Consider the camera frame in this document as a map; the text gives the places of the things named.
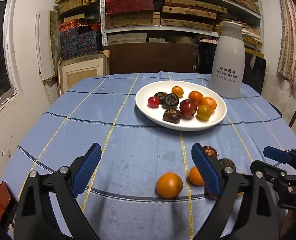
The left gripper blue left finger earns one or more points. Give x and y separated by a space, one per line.
35 217

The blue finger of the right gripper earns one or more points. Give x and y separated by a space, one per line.
282 156
273 174

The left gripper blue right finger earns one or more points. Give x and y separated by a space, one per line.
256 218

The dark water chestnut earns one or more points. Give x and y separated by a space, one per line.
160 96
209 150
228 162
170 101
172 116

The small orange fruit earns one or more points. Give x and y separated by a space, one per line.
195 177

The orange round fruit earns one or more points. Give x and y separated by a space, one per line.
169 185

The dark red plum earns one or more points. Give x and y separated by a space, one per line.
188 109

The person's right hand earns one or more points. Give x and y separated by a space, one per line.
288 228

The red-brown box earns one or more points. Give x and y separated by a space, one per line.
8 206

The yellow-orange round fruit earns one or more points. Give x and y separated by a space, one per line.
204 112

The striped curtain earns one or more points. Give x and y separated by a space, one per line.
287 56

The large mandarin orange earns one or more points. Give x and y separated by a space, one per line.
210 102

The white thermos jug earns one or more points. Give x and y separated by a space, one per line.
229 61

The small mandarin orange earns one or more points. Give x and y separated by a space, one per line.
196 97

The small orange kumquat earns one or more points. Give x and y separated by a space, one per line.
178 91

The white oval plate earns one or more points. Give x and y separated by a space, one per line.
189 125

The red cherry tomato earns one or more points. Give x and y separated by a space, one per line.
153 102

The framed picture in carton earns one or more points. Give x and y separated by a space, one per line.
73 70

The white leaning board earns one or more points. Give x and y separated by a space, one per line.
44 55

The dark wooden chair back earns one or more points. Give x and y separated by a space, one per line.
152 58

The white metal shelf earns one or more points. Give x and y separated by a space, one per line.
198 17

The window with white frame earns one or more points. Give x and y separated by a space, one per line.
10 84

